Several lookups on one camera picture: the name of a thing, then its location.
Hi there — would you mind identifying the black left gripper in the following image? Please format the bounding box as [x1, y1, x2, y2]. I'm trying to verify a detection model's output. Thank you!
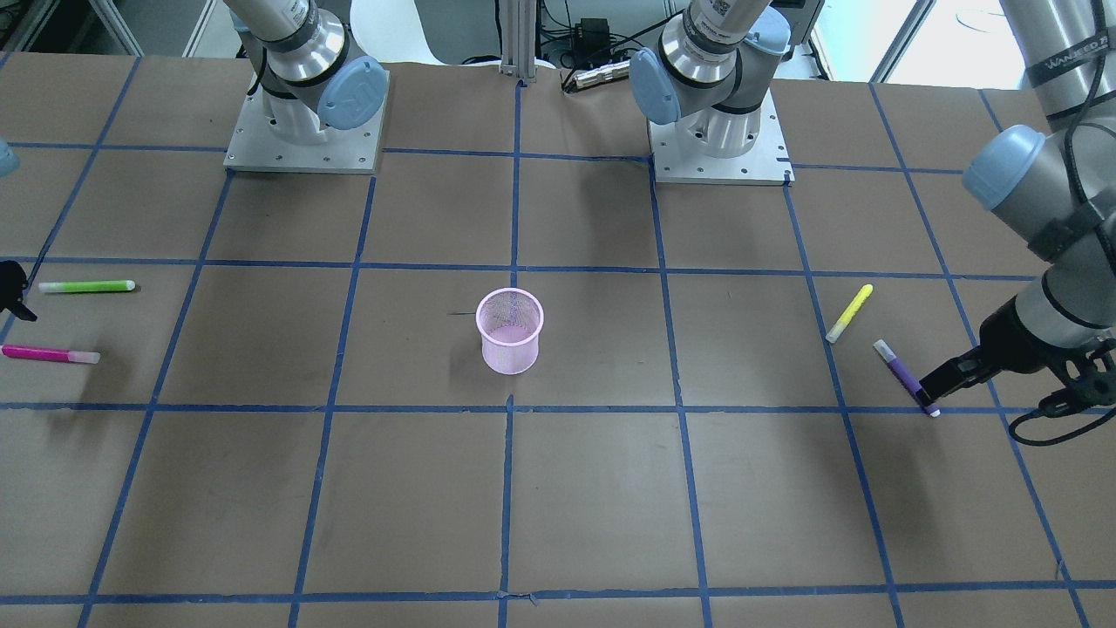
[917, 301, 1115, 418]

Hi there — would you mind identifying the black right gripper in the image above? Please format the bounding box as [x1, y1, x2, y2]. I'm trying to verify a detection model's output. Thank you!
[1, 261, 38, 322]

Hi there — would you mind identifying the pink marker pen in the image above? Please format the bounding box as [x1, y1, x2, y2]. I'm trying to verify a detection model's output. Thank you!
[1, 345, 102, 365]

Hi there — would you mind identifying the purple marker pen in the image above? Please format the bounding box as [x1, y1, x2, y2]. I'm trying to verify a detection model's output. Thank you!
[873, 338, 942, 418]

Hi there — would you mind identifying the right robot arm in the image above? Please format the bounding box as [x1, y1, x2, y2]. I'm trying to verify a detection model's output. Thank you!
[3, 1, 388, 321]

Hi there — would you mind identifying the pink mesh cup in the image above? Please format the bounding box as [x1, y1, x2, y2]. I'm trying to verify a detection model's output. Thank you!
[474, 287, 545, 375]

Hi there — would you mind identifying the green marker pen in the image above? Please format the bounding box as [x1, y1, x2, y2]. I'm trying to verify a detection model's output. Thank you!
[37, 281, 137, 294]

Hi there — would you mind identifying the yellow marker pen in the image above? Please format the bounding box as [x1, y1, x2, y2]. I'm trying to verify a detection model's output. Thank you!
[825, 283, 875, 345]

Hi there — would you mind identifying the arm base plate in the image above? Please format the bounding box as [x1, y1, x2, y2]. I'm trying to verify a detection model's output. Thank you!
[224, 84, 388, 175]
[647, 91, 796, 186]

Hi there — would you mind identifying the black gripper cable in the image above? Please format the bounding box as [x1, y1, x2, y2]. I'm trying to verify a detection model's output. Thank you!
[1007, 35, 1116, 447]

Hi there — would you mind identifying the aluminium frame post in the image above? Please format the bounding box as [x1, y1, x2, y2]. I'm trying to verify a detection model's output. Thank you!
[496, 1, 538, 86]

